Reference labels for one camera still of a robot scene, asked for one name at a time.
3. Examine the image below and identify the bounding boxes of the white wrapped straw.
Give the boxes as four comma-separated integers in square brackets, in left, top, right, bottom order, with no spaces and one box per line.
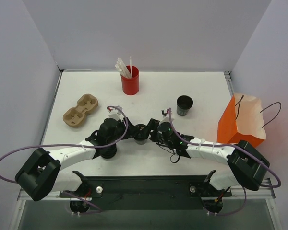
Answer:
[129,56,133,78]

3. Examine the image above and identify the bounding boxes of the aluminium frame rail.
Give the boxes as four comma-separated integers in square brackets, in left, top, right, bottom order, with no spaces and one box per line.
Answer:
[16,178,276,202]

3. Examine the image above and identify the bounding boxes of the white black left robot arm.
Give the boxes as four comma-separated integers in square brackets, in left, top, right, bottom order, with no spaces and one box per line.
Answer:
[15,118,139,201]

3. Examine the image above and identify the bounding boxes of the black paper coffee cup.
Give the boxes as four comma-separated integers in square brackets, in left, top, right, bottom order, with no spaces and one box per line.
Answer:
[134,139,147,145]

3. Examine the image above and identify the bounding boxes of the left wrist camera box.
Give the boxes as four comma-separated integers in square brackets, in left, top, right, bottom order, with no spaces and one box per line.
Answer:
[108,106,124,121]

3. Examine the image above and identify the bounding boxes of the black cup lid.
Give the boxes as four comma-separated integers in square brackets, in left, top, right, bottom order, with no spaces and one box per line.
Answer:
[135,124,147,140]

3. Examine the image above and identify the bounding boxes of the brown cardboard cup carrier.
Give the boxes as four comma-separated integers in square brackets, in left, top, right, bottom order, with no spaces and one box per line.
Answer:
[63,94,99,128]

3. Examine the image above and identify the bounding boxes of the stack of black lids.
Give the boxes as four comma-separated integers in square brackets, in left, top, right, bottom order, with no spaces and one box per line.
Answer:
[100,145,117,159]

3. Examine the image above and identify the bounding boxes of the orange paper bag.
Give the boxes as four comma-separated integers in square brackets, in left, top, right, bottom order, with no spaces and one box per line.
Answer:
[217,93,268,147]

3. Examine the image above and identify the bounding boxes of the red cylindrical straw holder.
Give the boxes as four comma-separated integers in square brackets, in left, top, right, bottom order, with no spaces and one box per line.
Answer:
[120,66,140,95]

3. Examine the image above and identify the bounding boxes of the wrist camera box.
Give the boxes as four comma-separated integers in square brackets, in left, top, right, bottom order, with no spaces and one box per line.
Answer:
[108,106,124,121]
[160,109,175,123]

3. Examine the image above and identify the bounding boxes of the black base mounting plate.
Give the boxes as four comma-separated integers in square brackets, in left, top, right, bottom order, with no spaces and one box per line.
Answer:
[68,175,231,214]

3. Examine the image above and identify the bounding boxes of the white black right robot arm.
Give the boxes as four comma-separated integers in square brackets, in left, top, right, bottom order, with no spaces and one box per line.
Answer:
[145,119,270,196]

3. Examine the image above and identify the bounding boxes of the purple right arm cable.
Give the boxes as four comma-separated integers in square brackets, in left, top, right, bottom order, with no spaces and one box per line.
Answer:
[167,107,282,216]

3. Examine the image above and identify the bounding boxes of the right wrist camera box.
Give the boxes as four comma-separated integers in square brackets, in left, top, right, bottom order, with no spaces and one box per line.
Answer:
[160,109,175,123]

